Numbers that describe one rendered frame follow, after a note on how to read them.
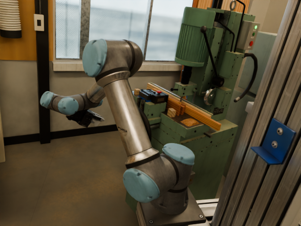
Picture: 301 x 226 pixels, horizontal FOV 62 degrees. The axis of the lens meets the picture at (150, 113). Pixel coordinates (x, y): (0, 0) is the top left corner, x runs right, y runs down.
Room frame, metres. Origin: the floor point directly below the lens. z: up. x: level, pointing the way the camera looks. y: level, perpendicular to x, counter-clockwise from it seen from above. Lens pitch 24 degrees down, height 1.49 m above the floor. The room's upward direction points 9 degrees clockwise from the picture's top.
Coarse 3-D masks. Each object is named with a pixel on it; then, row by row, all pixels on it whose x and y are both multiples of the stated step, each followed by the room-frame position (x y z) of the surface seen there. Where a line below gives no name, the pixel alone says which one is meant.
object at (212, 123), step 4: (188, 108) 1.44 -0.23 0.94; (188, 112) 1.43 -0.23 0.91; (192, 112) 1.41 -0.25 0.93; (196, 112) 1.39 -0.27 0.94; (192, 116) 1.40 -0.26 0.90; (196, 116) 1.38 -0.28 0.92; (200, 116) 1.36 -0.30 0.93; (204, 116) 1.34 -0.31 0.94; (200, 120) 1.35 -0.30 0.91; (204, 120) 1.33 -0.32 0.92; (208, 120) 1.31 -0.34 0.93; (212, 120) 1.30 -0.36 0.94; (208, 124) 1.31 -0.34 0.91; (212, 124) 1.29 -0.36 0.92; (216, 124) 1.27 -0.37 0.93; (220, 124) 1.27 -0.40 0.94; (216, 128) 1.27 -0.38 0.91
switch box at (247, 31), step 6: (246, 24) 1.58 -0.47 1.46; (252, 24) 1.56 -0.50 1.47; (258, 24) 1.61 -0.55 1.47; (246, 30) 1.57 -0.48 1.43; (252, 30) 1.57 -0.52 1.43; (240, 36) 1.59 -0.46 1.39; (246, 36) 1.56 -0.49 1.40; (252, 36) 1.59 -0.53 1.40; (240, 42) 1.58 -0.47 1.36; (246, 42) 1.56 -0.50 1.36; (240, 48) 1.58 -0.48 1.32; (246, 48) 1.57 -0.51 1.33; (252, 48) 1.62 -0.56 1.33
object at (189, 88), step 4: (176, 84) 1.48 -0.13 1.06; (180, 84) 1.47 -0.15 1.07; (184, 84) 1.48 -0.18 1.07; (188, 84) 1.50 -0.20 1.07; (192, 84) 1.51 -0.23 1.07; (196, 84) 1.53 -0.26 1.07; (176, 88) 1.48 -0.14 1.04; (180, 88) 1.46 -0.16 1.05; (184, 88) 1.45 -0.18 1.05; (188, 88) 1.48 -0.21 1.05; (192, 88) 1.51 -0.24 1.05; (176, 92) 1.47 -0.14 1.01; (180, 92) 1.45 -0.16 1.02; (184, 92) 1.46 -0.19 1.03; (188, 92) 1.49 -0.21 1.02; (192, 92) 1.51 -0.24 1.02
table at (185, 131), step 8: (136, 96) 1.59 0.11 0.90; (160, 112) 1.39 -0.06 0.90; (184, 112) 1.45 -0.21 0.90; (152, 120) 1.33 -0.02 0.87; (160, 120) 1.37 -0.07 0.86; (168, 120) 1.33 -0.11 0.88; (176, 120) 1.31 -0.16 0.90; (176, 128) 1.28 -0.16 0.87; (184, 128) 1.24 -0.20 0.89; (192, 128) 1.25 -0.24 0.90; (200, 128) 1.30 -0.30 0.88; (208, 128) 1.35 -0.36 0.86; (184, 136) 1.23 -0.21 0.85
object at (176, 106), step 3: (168, 99) 1.46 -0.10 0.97; (168, 102) 1.45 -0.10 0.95; (171, 102) 1.43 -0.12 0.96; (174, 102) 1.42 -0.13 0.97; (168, 105) 1.45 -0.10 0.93; (171, 105) 1.43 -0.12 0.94; (174, 105) 1.41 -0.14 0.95; (177, 105) 1.39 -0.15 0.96; (180, 105) 1.38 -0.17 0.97; (168, 108) 1.44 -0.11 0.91; (174, 108) 1.41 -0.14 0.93; (177, 108) 1.39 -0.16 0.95; (180, 108) 1.39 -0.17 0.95; (177, 111) 1.38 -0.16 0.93; (177, 114) 1.38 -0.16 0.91
